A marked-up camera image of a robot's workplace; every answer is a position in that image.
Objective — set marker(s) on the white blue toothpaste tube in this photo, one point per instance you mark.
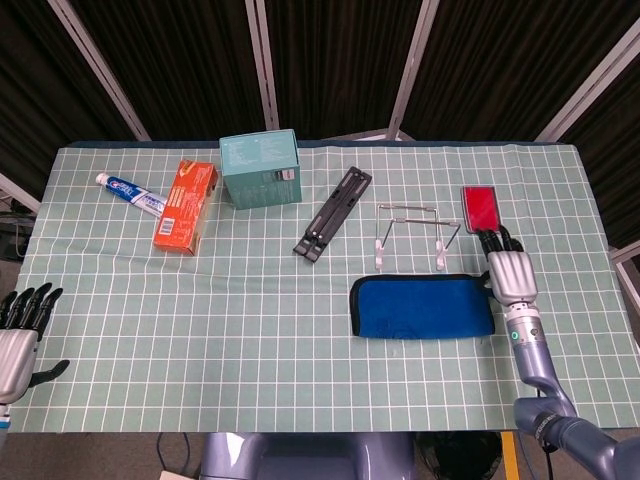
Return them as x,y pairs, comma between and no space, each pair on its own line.
127,191

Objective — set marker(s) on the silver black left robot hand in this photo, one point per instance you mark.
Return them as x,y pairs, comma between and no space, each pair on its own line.
15,360

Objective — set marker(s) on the orange cardboard box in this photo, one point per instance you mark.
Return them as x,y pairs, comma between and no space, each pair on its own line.
185,210

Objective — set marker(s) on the red pad in grey case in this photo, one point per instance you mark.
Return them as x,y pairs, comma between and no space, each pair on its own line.
481,207

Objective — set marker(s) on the blue-grey robot torso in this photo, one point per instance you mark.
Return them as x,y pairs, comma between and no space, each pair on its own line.
300,460

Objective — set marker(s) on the white partition post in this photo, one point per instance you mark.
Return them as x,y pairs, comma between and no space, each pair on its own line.
262,60
20,192
100,70
412,65
590,85
627,270

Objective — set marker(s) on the black folding stand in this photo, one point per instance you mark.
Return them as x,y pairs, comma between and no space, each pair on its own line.
332,215

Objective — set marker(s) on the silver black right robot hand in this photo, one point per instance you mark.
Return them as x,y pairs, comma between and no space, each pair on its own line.
512,275

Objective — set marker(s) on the dark pleated partition panel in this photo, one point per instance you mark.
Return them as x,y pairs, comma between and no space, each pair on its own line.
40,100
190,70
340,65
500,65
615,150

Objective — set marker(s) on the yellow strip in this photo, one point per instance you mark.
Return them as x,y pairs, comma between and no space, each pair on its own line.
509,455

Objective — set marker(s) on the green checked tablecloth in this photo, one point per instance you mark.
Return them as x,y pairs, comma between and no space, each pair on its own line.
250,325

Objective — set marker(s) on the teal Philips box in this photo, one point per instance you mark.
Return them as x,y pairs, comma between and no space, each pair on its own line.
260,170

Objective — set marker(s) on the black bag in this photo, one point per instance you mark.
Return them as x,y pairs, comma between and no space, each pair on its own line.
450,455

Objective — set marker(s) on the blue cloth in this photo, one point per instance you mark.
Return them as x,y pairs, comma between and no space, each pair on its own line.
420,305

